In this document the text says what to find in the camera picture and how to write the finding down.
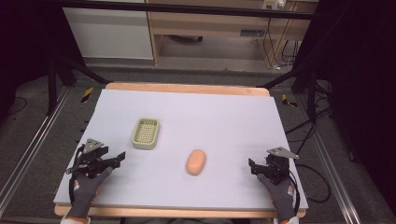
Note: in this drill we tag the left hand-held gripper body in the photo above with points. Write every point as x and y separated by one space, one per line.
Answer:
93 157

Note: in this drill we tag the white foam board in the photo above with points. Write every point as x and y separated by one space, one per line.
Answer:
199 124

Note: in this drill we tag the yellow black floor tape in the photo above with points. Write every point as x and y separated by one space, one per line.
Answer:
87 94
289 101

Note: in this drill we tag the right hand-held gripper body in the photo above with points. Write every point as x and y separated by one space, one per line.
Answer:
277 166

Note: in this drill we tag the metal floor rail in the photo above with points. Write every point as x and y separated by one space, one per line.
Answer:
34 143
333 174

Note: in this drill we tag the pale green soap dish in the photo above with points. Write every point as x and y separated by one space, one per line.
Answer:
146 133

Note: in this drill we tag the white cabinet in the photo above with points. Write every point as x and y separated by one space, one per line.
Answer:
109 32

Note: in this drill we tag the wooden table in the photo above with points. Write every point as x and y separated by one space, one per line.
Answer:
186 88

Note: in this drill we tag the white power strip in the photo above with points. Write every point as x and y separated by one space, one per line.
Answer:
274 3

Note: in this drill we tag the black metal frame bar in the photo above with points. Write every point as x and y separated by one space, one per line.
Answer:
186 8

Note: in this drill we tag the person's right hand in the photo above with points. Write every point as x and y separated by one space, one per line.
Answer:
281 196

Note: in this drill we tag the black metal stand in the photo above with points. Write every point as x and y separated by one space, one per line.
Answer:
306 84
62 74

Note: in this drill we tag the person's left hand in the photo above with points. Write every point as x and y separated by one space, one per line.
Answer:
85 189

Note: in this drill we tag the wooden desk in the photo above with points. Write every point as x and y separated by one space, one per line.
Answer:
211 23

